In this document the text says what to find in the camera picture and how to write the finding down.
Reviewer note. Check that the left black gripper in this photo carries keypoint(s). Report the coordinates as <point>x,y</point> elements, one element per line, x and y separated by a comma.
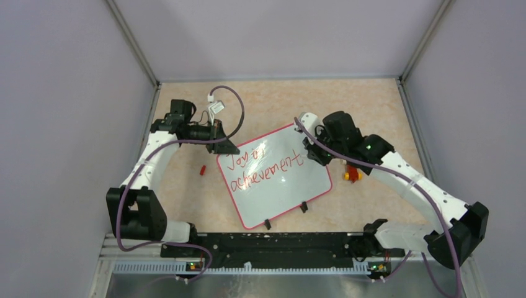
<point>222,147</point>

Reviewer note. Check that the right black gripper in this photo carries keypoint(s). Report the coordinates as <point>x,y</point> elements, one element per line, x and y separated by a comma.
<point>313,153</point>

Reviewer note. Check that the red green toy car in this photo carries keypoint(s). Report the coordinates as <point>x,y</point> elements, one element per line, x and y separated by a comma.
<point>351,173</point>

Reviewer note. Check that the pink framed whiteboard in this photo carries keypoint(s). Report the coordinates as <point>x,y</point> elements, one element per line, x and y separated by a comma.
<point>271,176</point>

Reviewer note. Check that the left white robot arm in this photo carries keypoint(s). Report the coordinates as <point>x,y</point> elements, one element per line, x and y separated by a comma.
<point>134,208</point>

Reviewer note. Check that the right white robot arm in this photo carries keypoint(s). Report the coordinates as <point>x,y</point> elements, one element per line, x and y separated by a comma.
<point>454,227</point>

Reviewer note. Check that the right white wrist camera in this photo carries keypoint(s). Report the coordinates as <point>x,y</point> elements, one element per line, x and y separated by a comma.
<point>311,123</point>

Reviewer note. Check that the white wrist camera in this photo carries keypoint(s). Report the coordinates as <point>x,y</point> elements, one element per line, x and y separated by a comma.
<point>214,107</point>
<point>311,123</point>

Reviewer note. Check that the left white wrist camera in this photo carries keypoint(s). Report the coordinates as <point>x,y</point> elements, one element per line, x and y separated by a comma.
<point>214,107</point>

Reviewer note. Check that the whiteboard wire stand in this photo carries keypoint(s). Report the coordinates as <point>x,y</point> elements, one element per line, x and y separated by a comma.
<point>303,206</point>

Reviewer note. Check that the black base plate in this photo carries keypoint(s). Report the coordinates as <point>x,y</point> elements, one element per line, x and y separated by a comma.
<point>286,260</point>

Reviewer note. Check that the aluminium frame rail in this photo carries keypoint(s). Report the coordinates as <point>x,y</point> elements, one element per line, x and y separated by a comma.
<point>346,245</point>

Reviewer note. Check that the white cable duct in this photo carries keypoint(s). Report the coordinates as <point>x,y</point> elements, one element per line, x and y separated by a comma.
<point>183,268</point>

